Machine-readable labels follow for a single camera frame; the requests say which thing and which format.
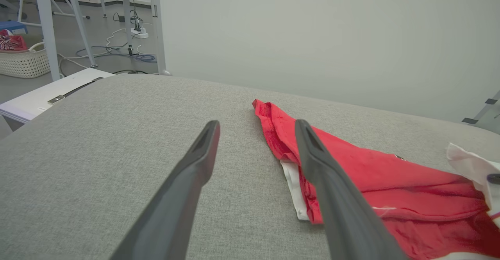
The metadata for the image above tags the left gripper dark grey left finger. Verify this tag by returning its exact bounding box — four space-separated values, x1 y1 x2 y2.
110 120 220 260

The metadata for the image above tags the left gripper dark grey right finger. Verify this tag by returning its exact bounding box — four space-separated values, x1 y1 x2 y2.
295 119 409 260

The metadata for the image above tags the red basketball jersey white trim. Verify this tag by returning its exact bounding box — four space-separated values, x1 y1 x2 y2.
252 99 500 260

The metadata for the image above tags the red patterned garment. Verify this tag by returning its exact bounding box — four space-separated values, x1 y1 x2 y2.
0 29 28 52

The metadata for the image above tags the white woven laundry basket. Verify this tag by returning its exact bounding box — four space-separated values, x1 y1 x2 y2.
0 42 51 79

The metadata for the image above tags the blue box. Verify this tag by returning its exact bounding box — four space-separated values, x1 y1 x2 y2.
0 20 29 36

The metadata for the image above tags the grey frame with black brackets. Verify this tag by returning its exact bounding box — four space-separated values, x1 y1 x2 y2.
462 91 500 126

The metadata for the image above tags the black strap with metal ends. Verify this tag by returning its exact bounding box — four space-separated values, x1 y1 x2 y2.
48 77 104 105

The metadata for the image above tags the blue grey cable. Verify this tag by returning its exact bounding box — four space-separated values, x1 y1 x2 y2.
76 45 157 63

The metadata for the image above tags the white metal frame post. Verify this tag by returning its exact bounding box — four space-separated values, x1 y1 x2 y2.
148 0 171 76

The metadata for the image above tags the white cable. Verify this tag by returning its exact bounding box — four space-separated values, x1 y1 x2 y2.
105 29 138 50

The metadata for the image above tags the white box with black strap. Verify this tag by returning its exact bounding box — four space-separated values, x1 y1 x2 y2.
0 68 116 124

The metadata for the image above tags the black cable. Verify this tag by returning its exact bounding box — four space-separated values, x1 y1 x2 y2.
128 0 142 32

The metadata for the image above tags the white metal frame leg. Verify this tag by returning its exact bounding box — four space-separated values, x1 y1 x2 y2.
120 0 134 55
64 0 97 68
33 0 61 81

